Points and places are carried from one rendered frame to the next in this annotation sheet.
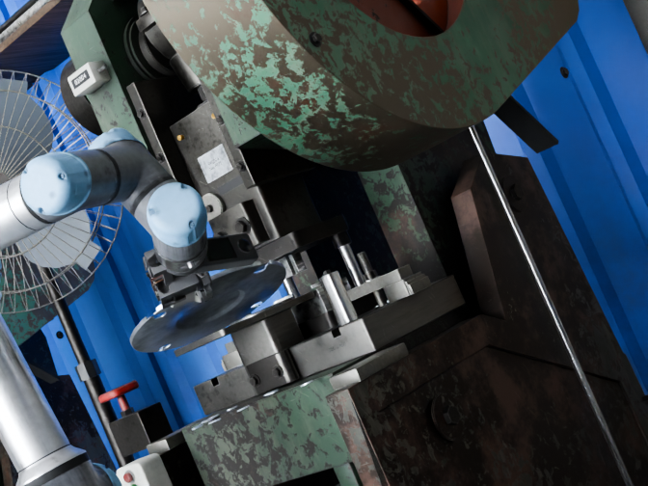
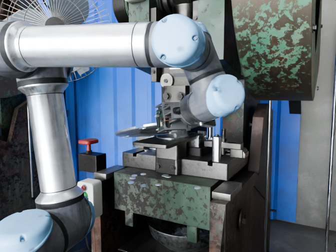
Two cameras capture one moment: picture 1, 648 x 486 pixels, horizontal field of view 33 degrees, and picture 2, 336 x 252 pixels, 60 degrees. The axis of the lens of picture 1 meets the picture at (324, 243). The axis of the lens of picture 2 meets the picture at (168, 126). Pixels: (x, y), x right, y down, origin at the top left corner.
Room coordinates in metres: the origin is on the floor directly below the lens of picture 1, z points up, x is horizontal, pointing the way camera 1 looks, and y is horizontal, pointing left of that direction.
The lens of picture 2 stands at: (0.91, 0.38, 0.94)
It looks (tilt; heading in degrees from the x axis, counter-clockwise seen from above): 6 degrees down; 349
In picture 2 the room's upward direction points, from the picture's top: straight up
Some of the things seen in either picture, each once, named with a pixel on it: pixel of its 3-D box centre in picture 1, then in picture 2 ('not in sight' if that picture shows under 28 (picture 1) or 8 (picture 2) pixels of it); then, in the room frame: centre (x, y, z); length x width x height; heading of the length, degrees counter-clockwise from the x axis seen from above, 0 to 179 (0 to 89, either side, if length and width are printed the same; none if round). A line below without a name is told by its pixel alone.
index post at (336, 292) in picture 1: (337, 296); (216, 147); (1.88, 0.01, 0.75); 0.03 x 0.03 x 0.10; 51
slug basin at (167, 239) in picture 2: not in sight; (185, 228); (2.09, 0.07, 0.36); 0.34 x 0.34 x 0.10
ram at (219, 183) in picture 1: (236, 173); (182, 70); (2.06, 0.10, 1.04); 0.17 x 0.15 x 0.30; 141
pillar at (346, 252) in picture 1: (350, 260); (210, 126); (2.09, -0.03, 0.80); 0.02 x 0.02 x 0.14
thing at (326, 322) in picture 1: (319, 322); (186, 147); (2.09, 0.07, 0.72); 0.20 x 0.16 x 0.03; 51
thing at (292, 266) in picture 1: (288, 266); not in sight; (2.08, 0.08, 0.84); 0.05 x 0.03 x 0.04; 51
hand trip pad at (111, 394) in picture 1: (124, 406); (88, 148); (2.12, 0.47, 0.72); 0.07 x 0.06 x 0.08; 141
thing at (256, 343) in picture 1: (258, 352); (166, 155); (1.95, 0.18, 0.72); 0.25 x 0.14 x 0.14; 141
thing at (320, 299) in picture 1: (308, 306); (186, 138); (2.09, 0.07, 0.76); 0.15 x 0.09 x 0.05; 51
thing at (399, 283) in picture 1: (375, 277); (225, 141); (1.98, -0.06, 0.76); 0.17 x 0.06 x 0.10; 51
